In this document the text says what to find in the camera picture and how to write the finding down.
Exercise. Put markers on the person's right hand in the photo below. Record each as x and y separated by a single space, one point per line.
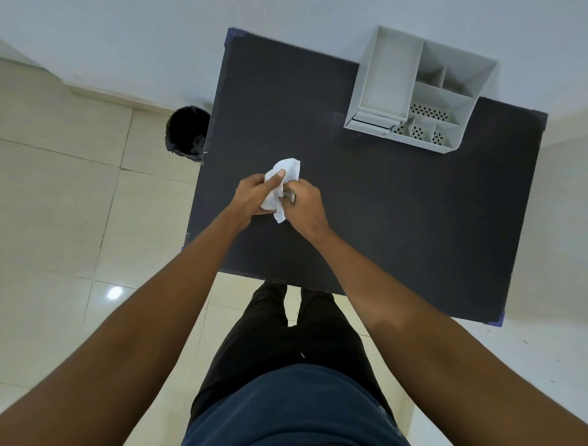
307 207

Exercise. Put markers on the person's left hand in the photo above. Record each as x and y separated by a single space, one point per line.
250 197

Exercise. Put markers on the person's right thumb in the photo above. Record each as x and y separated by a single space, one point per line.
290 185

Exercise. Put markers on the person's left thumb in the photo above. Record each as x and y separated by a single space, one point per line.
274 179

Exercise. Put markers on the small dark metal object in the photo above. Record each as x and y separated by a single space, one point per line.
291 197

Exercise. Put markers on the white tissue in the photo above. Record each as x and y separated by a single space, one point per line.
285 172

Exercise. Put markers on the person's left forearm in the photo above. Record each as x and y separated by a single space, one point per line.
124 340

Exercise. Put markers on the person's right forearm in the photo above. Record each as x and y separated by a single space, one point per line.
441 349

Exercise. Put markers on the black table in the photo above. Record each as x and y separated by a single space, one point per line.
367 184

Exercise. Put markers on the black waste bin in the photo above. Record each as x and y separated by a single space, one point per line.
186 133

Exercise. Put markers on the black trousers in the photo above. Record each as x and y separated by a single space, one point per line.
285 340

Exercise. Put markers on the white plastic desk organizer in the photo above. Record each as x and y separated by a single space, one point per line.
415 87

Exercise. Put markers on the dark blue shirt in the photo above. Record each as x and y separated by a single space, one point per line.
294 409

